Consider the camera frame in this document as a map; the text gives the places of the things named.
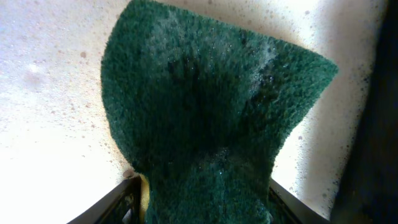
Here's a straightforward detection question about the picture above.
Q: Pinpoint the green yellow sponge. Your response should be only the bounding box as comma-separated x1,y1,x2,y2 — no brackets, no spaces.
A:
101,1,338,224

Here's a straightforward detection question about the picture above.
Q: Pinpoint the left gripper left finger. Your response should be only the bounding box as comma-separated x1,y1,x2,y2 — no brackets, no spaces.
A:
68,176,142,224

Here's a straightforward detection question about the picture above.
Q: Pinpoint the small black soapy tray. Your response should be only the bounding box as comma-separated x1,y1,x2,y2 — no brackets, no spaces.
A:
0,0,398,224

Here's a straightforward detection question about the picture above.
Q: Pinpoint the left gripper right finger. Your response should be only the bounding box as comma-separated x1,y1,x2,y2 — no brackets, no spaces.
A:
270,179,330,224

